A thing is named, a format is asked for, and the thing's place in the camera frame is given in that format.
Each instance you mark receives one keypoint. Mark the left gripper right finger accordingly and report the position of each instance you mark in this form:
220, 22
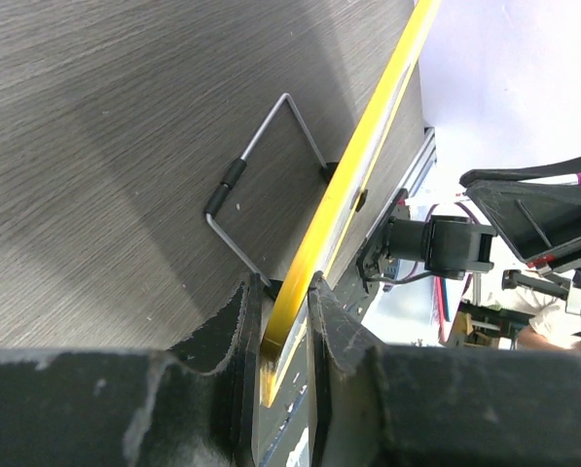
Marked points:
375, 404

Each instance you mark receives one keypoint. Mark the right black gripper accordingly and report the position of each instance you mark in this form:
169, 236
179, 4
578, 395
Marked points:
541, 224

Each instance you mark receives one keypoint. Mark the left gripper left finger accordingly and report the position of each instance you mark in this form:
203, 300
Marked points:
193, 404

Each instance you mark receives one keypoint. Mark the orange framed whiteboard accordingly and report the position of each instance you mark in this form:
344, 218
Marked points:
324, 236

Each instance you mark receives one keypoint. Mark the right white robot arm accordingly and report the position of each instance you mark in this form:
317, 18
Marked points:
447, 246

